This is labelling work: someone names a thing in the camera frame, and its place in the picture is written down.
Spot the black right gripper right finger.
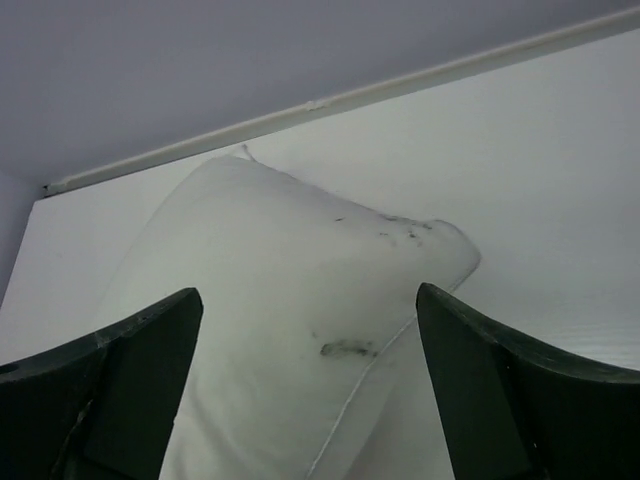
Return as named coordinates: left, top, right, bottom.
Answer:
left=416, top=284, right=639, bottom=479

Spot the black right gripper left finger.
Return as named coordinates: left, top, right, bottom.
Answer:
left=1, top=288, right=203, bottom=479

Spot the white pillow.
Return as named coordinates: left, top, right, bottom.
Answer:
left=94, top=156, right=481, bottom=479

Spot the aluminium table edge rail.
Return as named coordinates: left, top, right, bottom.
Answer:
left=42, top=3, right=639, bottom=198

